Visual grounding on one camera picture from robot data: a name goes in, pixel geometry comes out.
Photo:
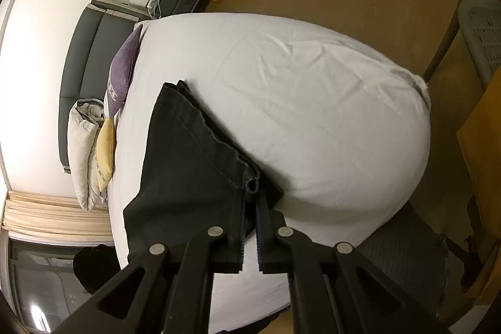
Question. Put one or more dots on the dark grey chair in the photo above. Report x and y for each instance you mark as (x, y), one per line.
(403, 259)

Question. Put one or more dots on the purple cushion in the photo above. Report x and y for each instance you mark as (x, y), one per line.
(121, 72)

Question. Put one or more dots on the black garment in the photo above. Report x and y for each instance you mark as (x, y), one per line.
(98, 263)

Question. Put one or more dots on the grey headboard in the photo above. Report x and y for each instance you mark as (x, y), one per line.
(84, 56)

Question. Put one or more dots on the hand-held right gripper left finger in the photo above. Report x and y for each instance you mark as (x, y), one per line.
(227, 259)

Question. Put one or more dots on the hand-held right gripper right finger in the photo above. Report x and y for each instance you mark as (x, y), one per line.
(261, 240)

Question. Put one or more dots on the glass window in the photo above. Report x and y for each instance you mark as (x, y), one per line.
(43, 279)

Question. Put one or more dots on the black pants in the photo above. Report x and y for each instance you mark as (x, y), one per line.
(188, 169)

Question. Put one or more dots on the beige curtain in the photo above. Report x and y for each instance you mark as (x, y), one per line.
(51, 214)

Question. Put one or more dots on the white laundry basket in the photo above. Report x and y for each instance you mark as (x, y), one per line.
(483, 36)

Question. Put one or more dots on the yellow cushion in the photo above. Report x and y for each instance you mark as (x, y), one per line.
(105, 150)

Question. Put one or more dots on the white bed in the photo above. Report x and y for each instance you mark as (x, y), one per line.
(313, 103)

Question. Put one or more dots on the dark table leg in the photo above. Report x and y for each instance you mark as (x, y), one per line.
(450, 36)

